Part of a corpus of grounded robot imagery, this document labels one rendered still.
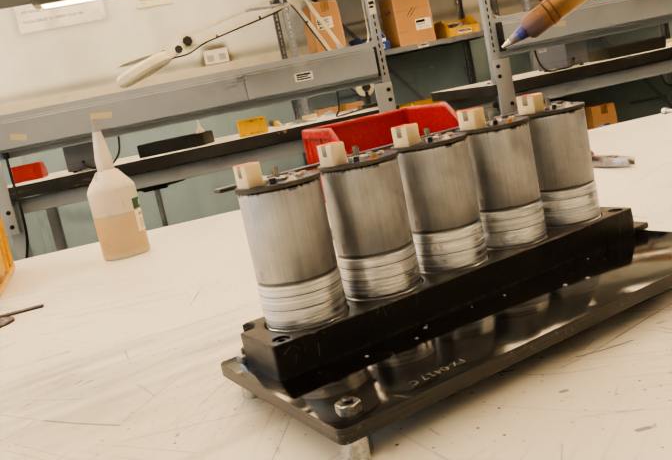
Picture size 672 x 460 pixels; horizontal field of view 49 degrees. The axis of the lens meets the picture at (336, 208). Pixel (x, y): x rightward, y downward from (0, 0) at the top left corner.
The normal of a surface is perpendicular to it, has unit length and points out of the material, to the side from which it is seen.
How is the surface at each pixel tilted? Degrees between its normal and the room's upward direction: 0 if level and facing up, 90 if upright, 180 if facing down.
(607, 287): 0
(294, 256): 90
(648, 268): 0
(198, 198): 90
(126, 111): 90
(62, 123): 90
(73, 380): 0
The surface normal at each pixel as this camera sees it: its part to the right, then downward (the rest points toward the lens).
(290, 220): 0.15, 0.12
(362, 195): -0.11, 0.18
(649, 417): -0.20, -0.97
